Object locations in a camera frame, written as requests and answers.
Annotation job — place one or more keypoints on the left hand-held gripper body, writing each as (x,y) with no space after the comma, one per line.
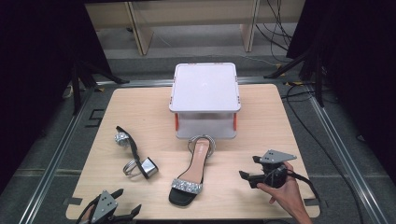
(104,207)

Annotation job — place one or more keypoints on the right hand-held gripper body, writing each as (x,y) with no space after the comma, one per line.
(275,175)

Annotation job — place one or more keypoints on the black silver rhinestone sandal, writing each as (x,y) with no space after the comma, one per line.
(199,161)
(148,168)

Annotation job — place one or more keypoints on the person's left hand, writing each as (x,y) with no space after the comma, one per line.
(88,213)

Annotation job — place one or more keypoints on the person's right hand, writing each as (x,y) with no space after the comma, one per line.
(288,194)

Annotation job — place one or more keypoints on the black tripod stand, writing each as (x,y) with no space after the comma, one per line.
(317,77)
(93,73)

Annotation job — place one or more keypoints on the dark curtain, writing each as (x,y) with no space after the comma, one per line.
(37,77)
(361,68)

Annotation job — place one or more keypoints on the beige wooden desk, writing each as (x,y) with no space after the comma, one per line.
(193,12)

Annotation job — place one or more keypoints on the metal floor rail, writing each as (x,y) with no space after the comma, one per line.
(53,161)
(345,155)
(140,83)

